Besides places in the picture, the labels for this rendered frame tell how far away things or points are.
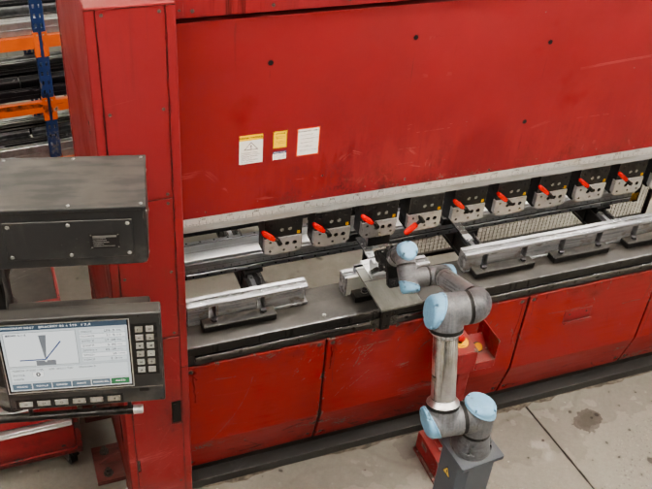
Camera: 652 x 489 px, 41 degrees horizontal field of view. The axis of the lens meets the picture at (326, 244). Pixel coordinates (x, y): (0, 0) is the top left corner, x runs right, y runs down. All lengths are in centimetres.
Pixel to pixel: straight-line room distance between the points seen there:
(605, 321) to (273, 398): 169
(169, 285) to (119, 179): 74
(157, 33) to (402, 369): 202
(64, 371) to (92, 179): 59
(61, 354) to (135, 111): 73
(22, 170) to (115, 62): 40
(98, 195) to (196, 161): 75
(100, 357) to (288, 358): 119
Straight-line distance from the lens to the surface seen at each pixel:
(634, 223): 429
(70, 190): 234
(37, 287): 356
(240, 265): 370
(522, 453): 438
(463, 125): 336
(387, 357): 383
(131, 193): 231
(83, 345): 256
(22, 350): 258
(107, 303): 255
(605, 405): 474
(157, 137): 268
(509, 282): 387
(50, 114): 470
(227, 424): 378
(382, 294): 348
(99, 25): 249
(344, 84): 304
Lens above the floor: 325
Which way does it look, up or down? 37 degrees down
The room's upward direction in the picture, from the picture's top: 5 degrees clockwise
